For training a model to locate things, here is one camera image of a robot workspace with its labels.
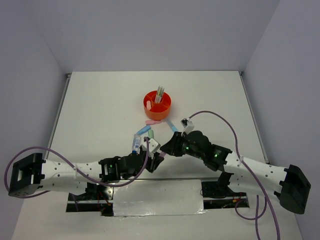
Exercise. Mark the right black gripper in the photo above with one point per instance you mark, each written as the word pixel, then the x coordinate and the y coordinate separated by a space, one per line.
pixel 172 147

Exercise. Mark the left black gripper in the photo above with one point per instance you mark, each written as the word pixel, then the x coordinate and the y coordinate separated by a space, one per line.
pixel 154 163

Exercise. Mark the pink purple highlighter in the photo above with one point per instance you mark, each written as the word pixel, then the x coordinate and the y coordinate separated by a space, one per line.
pixel 162 154

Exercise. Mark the blue highlighter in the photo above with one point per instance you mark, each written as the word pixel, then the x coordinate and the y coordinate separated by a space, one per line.
pixel 171 125
pixel 143 130

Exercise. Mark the blue capped glue bottle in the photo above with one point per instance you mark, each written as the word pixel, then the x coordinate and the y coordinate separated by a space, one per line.
pixel 136 143

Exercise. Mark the pink stapler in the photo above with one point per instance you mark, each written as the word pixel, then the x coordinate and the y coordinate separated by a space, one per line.
pixel 148 105

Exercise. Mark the blue striped thin pen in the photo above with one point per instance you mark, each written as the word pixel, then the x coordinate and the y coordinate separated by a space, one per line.
pixel 161 94

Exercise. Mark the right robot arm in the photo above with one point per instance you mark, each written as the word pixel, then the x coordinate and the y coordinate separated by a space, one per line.
pixel 287 185

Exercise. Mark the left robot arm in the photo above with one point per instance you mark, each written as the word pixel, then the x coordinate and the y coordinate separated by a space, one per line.
pixel 34 175

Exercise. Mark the green highlighter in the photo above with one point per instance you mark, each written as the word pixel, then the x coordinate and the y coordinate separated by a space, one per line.
pixel 150 133

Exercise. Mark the silver foil cover plate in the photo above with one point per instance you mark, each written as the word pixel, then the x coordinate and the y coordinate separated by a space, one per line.
pixel 159 198

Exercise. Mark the pink highlighter near organizer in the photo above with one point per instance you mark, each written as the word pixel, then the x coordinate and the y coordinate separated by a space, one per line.
pixel 152 122

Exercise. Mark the orange round divided organizer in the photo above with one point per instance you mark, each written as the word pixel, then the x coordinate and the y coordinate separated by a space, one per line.
pixel 158 111

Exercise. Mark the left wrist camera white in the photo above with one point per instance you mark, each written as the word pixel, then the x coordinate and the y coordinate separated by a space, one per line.
pixel 153 146

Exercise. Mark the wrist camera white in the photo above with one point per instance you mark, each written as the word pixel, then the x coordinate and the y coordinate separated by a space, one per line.
pixel 188 126
pixel 153 146

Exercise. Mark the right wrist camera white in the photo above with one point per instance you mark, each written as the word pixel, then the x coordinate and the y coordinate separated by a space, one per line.
pixel 188 126

